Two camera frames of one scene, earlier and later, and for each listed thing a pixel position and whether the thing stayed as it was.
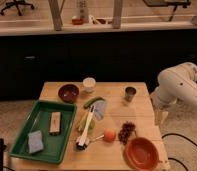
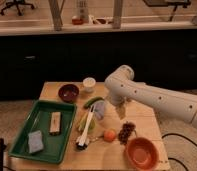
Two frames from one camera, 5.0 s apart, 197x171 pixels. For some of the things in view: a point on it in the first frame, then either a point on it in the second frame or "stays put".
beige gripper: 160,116 to 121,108
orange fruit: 109,135 stays put
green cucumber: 92,101 stays put
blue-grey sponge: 35,142 stays put
